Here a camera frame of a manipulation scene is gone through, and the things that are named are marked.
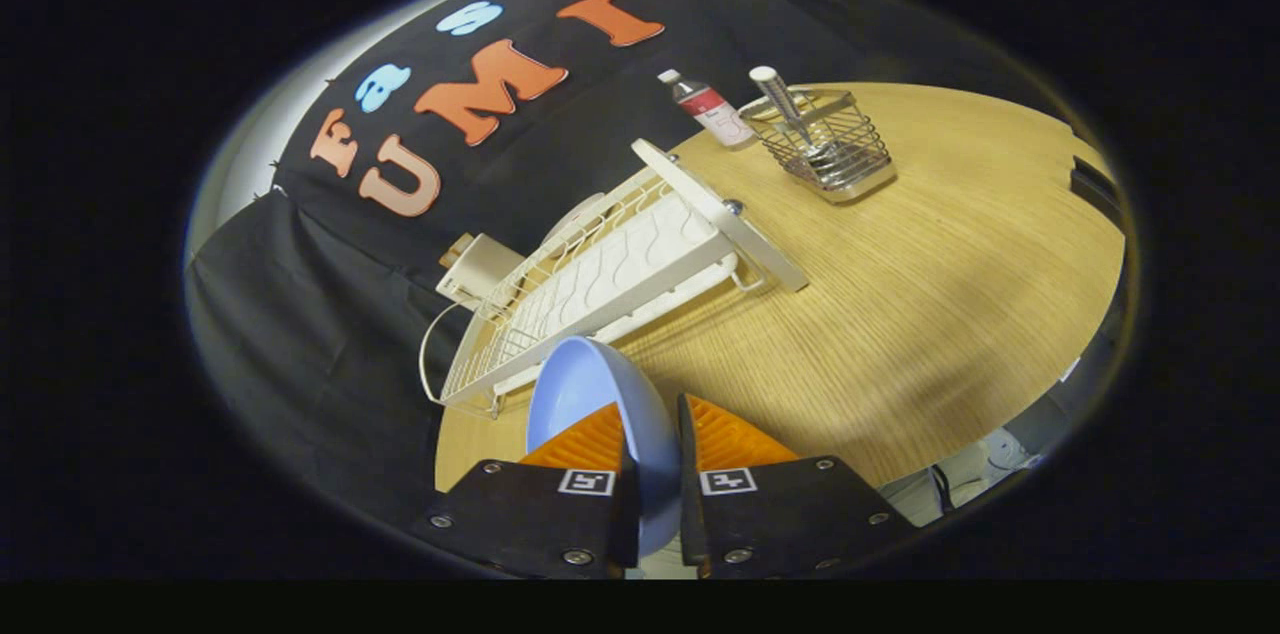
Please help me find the black backdrop cloth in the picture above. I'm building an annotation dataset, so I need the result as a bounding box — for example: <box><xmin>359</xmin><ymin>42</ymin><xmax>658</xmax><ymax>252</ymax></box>
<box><xmin>185</xmin><ymin>0</ymin><xmax>1001</xmax><ymax>515</ymax></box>

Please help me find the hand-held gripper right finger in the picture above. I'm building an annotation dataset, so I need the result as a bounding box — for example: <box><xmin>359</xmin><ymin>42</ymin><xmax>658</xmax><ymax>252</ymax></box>
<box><xmin>678</xmin><ymin>394</ymin><xmax>916</xmax><ymax>580</ymax></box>

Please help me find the blue plate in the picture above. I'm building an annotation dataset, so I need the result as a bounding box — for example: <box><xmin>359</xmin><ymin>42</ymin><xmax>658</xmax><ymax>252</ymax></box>
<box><xmin>526</xmin><ymin>336</ymin><xmax>683</xmax><ymax>558</ymax></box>

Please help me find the white-handled metal spoon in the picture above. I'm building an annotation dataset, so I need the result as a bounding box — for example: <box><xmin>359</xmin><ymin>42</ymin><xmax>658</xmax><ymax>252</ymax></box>
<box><xmin>749</xmin><ymin>65</ymin><xmax>851</xmax><ymax>167</ymax></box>

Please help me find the white wire dish rack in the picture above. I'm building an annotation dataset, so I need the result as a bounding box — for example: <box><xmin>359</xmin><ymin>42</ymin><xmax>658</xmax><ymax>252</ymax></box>
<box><xmin>418</xmin><ymin>138</ymin><xmax>809</xmax><ymax>420</ymax></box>

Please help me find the clear bottle with red label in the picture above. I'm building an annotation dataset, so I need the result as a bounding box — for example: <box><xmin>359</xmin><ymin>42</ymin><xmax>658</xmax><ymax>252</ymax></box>
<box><xmin>657</xmin><ymin>68</ymin><xmax>758</xmax><ymax>151</ymax></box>

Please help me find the metal wire basket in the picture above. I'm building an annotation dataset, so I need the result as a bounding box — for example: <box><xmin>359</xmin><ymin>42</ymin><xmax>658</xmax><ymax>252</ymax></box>
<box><xmin>738</xmin><ymin>89</ymin><xmax>898</xmax><ymax>205</ymax></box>

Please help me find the white toaster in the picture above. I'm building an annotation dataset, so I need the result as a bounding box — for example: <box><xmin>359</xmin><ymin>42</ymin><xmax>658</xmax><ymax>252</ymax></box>
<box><xmin>436</xmin><ymin>232</ymin><xmax>526</xmax><ymax>310</ymax></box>

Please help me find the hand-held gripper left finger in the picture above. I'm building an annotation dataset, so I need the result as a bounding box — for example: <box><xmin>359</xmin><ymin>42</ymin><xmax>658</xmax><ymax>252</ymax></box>
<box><xmin>415</xmin><ymin>402</ymin><xmax>641</xmax><ymax>580</ymax></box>

